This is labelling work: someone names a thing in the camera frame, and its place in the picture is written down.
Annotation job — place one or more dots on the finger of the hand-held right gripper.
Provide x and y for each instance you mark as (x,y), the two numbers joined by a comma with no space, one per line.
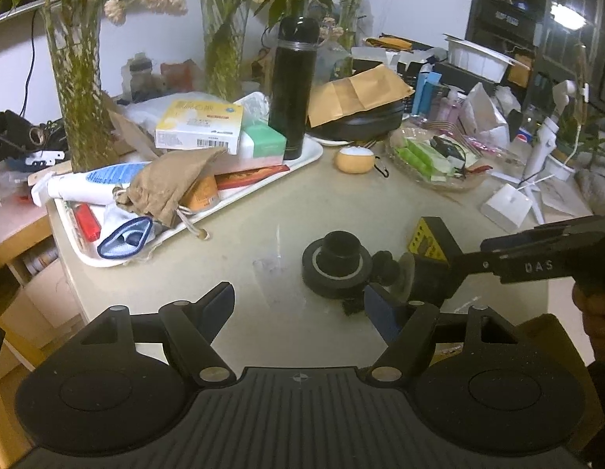
(473,264)
(522,240)

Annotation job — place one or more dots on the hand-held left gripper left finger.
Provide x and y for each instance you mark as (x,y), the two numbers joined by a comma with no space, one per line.
(223,303)

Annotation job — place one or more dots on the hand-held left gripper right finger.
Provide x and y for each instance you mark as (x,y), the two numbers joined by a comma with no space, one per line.
(380,313)

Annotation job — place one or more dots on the black box with yellow label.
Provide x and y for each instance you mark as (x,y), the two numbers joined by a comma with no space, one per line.
(432,259)

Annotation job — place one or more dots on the small black knob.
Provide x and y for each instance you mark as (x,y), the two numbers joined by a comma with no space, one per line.
(384,264)

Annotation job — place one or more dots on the black cylinder with wide base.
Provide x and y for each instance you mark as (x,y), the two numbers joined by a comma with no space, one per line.
(339,266)

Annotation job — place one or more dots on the person's right hand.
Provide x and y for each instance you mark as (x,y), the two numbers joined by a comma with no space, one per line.
(588,305)

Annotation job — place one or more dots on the white box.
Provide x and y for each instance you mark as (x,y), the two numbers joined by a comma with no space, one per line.
(507,205)

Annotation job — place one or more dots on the clear glass dish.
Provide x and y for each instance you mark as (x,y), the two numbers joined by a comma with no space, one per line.
(451,184)

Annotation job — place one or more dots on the grey stone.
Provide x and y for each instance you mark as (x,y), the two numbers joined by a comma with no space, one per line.
(595,186)

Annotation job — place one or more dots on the white handheld stabiliser with tripod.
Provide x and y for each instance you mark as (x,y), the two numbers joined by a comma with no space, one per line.
(546,137)

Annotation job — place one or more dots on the green wipe packet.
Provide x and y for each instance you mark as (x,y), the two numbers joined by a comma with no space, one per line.
(410,152)
(432,165)

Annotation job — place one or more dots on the orange packet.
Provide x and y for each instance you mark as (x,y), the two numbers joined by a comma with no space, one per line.
(204,194)

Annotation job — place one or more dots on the small black box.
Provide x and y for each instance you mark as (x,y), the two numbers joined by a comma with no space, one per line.
(446,149)

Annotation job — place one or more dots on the blue face mask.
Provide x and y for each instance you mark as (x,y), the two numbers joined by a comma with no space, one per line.
(117,248)

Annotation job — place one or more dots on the red flat box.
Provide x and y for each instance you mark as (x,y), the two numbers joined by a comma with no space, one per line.
(248,177)

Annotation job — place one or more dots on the white plastic bag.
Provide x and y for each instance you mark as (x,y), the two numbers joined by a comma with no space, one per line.
(483,112)

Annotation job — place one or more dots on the yellow round pouch with carabiner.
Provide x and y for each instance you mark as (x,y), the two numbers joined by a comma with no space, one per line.
(355,159)

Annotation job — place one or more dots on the red lighter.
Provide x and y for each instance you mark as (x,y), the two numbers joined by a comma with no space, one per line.
(87,222)

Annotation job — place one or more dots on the green tissue pack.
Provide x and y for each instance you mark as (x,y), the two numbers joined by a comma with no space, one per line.
(263,142)

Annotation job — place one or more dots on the white plastic tray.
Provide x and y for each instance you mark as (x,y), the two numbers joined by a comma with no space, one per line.
(307,155)

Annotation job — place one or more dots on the black zipper case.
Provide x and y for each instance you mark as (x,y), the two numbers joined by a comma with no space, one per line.
(361,127)

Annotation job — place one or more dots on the blue carton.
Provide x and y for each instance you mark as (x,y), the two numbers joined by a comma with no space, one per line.
(427,90)

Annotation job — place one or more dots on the white and blue tube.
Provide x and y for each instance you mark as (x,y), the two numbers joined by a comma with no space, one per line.
(87,183)

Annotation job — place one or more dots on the yellow and white carton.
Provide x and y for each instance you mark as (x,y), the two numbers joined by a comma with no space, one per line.
(199,122)

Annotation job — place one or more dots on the white takeaway container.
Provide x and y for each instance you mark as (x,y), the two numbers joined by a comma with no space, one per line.
(478,58)

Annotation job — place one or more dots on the white plastic tissue pack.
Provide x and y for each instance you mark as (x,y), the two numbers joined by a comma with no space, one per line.
(256,106)

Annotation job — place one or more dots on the brown paper envelope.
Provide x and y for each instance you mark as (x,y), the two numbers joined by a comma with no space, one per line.
(361,90)

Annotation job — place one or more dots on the wooden chair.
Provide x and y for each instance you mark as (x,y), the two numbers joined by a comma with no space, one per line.
(19,234)

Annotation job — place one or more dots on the black thermos bottle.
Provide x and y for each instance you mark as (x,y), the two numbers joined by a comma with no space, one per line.
(292,97)

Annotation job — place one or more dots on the orange flat pouch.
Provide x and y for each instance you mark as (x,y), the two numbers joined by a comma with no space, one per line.
(395,43)

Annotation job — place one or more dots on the dark shelf cabinet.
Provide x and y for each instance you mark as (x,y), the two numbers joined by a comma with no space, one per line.
(512,0)

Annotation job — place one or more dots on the large glass vase dried flowers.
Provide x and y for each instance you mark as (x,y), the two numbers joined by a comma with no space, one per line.
(80,107)

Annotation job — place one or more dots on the glass vase with green leaves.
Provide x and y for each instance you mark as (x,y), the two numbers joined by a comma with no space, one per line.
(224,53)

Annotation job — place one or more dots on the small glass vase dried flowers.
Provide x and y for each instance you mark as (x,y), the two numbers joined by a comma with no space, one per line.
(348,29)

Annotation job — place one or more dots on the black bag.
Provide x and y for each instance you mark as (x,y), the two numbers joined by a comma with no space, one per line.
(11,132)

